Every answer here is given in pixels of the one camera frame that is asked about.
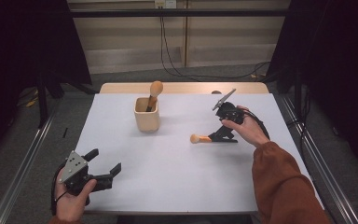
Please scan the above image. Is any black metal stand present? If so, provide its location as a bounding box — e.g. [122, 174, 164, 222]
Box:
[276, 69, 306, 115]
[35, 73, 97, 129]

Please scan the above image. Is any white table mat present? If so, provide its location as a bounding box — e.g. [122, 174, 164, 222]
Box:
[74, 92, 325, 214]

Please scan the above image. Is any wooden table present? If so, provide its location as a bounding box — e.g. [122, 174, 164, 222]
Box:
[99, 81, 270, 95]

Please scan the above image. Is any person's left hand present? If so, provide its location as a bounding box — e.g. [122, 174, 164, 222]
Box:
[55, 169, 98, 222]

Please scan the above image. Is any large makeup brush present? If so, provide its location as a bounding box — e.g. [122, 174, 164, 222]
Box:
[145, 80, 164, 113]

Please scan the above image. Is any black horizontal bar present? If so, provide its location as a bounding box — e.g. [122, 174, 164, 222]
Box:
[69, 8, 290, 18]

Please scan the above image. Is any black power cable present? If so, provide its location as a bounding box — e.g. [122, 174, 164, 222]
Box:
[161, 16, 271, 80]
[159, 16, 271, 82]

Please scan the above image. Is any white wall socket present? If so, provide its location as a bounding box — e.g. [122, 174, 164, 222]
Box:
[154, 0, 177, 9]

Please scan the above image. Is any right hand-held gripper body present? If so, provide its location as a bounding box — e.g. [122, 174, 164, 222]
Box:
[212, 88, 246, 127]

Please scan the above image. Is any dark curtain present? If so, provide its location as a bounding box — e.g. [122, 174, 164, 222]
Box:
[0, 0, 93, 166]
[265, 0, 358, 180]

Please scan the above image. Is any aluminium rail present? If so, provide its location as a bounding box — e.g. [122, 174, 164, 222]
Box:
[0, 98, 62, 224]
[280, 94, 358, 224]

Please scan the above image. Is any beige square brush holder cup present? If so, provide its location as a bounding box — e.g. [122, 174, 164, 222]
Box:
[133, 96, 161, 133]

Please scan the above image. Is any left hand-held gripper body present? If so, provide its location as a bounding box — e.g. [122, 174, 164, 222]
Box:
[58, 149, 113, 206]

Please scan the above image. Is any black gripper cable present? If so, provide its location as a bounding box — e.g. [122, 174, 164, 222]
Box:
[243, 109, 271, 141]
[50, 161, 70, 217]

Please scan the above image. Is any person's right hand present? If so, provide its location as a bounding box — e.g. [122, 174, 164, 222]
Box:
[221, 105, 271, 148]

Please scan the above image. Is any black floor cable bundle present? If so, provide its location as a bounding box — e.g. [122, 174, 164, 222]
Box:
[287, 90, 313, 162]

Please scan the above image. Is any small makeup brush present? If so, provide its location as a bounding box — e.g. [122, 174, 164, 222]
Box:
[189, 133, 239, 145]

